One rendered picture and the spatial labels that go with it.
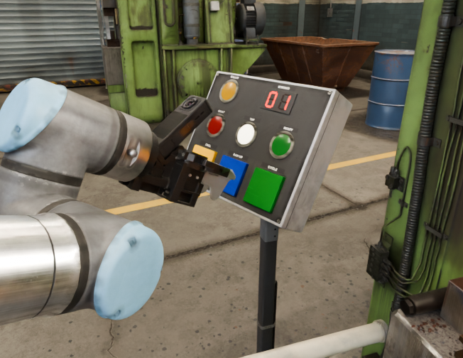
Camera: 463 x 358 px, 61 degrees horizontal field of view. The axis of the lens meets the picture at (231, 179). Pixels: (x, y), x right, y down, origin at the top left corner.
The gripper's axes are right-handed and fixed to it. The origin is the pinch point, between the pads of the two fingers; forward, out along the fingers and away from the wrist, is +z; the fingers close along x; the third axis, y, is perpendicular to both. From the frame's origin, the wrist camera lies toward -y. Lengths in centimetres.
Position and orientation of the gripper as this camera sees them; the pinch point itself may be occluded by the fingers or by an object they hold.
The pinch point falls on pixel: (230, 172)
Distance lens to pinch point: 70.9
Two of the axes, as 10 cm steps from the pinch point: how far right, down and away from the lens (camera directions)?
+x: 6.8, 2.9, -6.7
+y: -3.7, 9.3, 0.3
